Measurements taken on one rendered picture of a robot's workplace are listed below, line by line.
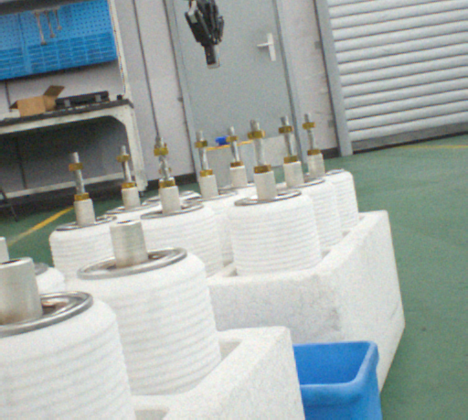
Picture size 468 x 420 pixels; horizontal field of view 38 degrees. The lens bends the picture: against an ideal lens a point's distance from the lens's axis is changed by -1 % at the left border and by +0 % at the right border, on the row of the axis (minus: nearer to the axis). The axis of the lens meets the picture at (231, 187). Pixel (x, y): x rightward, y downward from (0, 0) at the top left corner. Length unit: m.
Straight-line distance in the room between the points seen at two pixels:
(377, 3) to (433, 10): 0.52
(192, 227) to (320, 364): 0.21
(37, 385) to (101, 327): 0.04
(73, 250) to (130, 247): 0.36
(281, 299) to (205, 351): 0.25
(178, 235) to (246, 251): 0.08
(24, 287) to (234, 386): 0.14
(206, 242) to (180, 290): 0.34
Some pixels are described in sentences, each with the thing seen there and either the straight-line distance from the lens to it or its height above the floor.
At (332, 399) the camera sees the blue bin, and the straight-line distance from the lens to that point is 0.57.
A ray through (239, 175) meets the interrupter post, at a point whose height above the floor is 0.27.
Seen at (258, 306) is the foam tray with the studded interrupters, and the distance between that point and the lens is 0.71.
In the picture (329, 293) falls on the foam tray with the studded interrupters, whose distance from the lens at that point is 0.68.
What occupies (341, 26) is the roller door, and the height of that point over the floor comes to 1.12.
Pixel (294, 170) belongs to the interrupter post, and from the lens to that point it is 0.86.
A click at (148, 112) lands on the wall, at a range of 6.04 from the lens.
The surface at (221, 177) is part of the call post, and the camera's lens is 1.18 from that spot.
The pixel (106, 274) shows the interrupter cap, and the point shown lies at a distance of 0.44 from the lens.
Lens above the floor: 0.32
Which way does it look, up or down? 4 degrees down
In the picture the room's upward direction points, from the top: 10 degrees counter-clockwise
